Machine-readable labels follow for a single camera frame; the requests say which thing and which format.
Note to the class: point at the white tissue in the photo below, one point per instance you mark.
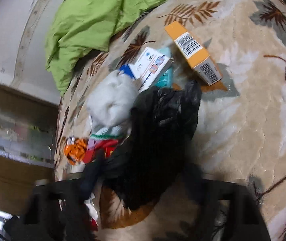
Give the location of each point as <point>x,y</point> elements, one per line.
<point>111,101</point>

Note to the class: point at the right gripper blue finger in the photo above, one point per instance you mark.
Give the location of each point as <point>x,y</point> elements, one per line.
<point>90,175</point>

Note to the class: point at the green quilt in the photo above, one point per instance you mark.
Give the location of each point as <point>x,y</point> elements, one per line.
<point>80,26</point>

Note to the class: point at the pink plastic wrapper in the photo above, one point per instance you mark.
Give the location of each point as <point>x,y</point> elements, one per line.
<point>93,143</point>

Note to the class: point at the black plastic bag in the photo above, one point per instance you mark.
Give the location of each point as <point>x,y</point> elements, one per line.
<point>163,123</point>

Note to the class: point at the red white cigarette carton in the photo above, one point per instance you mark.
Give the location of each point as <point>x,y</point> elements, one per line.
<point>93,214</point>

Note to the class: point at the orange cardboard box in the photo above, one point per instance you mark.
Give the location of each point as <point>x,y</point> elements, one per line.
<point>196,55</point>

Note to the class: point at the red plastic bag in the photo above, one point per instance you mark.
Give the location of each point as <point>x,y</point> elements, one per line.
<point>107,146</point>

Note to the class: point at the leaf patterned bed blanket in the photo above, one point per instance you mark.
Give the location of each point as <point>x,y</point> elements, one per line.
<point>241,134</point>

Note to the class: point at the orange wrapper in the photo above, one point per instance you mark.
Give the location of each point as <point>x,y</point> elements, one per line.
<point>75,149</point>

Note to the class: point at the teal face mask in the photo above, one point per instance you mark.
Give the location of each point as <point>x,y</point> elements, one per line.
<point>166,79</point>

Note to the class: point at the white blue medicine box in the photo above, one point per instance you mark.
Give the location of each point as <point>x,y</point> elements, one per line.
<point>146,71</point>

